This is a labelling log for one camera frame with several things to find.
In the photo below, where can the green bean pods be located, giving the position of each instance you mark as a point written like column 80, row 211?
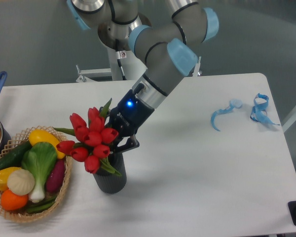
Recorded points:
column 40, row 206

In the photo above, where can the blue knotted ribbon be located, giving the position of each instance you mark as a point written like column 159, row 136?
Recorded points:
column 258, row 112

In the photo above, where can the yellow squash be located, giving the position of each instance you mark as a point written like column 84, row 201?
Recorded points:
column 39, row 135

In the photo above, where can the dark green cucumber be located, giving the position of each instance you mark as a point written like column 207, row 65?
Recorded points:
column 15, row 156

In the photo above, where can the yellow bell pepper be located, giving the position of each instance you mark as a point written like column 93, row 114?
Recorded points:
column 4, row 175

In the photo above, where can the cream steamed bun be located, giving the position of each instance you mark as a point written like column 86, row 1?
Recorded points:
column 21, row 182

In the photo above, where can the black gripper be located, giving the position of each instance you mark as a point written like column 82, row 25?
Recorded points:
column 126, row 118

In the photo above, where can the light blue curled ribbon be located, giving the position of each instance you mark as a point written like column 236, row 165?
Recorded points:
column 233, row 104

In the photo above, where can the green bok choy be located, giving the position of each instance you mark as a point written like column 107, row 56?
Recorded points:
column 39, row 161

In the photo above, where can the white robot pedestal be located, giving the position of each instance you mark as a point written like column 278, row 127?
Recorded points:
column 123, row 66

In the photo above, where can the woven wicker basket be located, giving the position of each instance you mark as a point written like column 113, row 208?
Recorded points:
column 22, row 216

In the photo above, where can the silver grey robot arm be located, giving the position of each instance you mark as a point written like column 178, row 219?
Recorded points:
column 165, row 52

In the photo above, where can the purple sweet potato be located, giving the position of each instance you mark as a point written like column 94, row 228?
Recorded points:
column 56, row 177

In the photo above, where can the dark grey ribbed vase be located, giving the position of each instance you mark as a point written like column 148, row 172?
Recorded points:
column 112, row 183

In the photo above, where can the red tulip bouquet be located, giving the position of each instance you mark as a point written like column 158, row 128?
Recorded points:
column 94, row 140

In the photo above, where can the orange fruit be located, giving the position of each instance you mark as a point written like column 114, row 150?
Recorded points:
column 10, row 201

